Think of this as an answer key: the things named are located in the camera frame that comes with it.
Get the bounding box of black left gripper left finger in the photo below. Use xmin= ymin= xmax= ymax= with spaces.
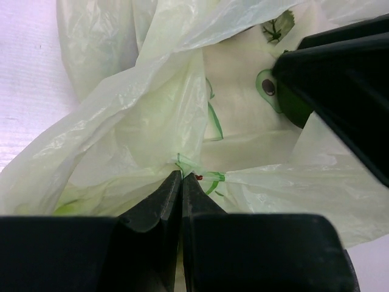
xmin=1 ymin=171 xmax=182 ymax=291

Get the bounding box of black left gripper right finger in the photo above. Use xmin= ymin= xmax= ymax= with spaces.
xmin=182 ymin=175 xmax=359 ymax=291

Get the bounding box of light green plastic bag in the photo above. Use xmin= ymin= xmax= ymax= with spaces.
xmin=1 ymin=1 xmax=388 ymax=247

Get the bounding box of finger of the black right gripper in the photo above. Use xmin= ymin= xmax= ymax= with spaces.
xmin=272 ymin=16 xmax=388 ymax=185

